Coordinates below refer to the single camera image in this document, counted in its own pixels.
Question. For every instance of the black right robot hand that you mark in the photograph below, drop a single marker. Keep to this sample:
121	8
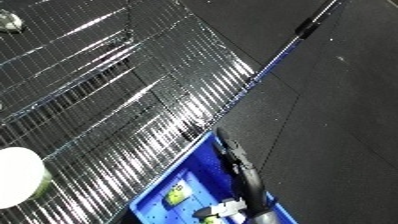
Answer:
249	186

